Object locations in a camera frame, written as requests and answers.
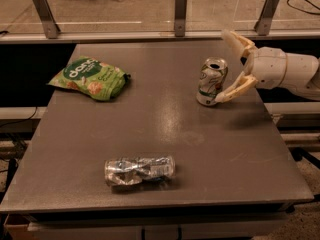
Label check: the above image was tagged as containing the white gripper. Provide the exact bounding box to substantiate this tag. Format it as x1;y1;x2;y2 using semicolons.
215;30;287;103

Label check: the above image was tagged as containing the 7up soda can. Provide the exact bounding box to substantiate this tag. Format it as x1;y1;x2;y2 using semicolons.
196;57;228;106

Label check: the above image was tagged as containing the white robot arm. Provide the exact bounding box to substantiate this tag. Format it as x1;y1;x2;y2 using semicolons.
215;30;320;103

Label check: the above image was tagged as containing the crushed silver can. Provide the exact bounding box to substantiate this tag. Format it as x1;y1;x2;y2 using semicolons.
104;156;175;186

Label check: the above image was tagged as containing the green snack bag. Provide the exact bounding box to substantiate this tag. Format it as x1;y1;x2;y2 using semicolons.
49;56;130;101

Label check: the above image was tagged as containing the right metal bracket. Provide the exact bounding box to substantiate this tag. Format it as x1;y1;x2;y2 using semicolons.
254;0;280;36

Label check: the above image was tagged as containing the metal bracket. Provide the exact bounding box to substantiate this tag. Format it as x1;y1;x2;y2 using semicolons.
254;0;280;36
174;0;187;37
32;0;60;39

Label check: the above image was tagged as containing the metal rail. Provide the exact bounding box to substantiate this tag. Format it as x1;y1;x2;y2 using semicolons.
0;29;320;44

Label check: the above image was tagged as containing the middle metal bracket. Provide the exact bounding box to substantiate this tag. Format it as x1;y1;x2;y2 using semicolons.
174;0;187;37

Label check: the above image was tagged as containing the left metal bracket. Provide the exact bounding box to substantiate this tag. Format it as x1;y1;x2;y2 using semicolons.
32;0;60;39

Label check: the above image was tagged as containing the black cable at left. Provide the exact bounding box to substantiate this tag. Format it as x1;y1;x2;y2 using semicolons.
0;105;39;129

